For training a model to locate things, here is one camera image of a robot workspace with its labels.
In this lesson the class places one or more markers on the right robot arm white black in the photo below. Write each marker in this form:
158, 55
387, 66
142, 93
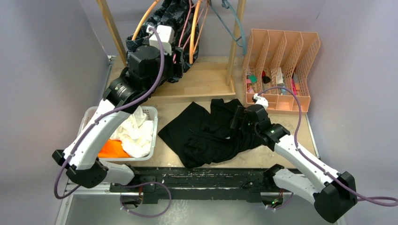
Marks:
319, 184

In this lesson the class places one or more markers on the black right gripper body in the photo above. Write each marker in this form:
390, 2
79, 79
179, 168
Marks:
241, 114

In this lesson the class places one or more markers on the pink thin hanger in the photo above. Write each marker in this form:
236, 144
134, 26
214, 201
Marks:
182, 14

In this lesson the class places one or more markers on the wooden clothes rack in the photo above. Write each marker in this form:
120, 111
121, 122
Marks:
204, 81

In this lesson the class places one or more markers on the orange hanger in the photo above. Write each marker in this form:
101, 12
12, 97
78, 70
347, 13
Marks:
194, 41
144, 18

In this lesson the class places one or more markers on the pink plastic file organizer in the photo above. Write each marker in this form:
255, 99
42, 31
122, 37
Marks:
281, 60

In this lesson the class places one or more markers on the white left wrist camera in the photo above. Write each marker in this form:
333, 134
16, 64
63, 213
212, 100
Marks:
166, 35

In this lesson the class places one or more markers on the orange shorts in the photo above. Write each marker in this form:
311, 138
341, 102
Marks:
113, 149

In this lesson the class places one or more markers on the dark camouflage shorts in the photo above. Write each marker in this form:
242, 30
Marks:
161, 16

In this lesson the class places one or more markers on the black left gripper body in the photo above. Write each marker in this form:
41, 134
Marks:
175, 69

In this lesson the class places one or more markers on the white shorts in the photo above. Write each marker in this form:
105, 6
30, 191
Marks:
136, 134

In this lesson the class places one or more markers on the pink small bottle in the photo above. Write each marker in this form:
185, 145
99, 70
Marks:
249, 86

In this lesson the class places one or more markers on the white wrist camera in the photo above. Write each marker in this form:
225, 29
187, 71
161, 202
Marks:
259, 100
166, 35

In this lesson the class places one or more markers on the green small item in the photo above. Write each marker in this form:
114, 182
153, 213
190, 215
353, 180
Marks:
252, 78

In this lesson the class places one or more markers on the white plastic basket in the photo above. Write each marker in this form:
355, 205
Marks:
152, 115

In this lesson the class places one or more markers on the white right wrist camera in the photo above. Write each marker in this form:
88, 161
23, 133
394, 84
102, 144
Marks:
259, 100

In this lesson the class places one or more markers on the black shorts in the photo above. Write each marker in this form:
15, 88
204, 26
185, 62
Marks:
201, 137

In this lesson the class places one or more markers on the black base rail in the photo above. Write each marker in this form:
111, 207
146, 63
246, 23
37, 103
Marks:
178, 183

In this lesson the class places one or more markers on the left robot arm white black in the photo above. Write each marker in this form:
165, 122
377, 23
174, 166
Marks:
150, 66

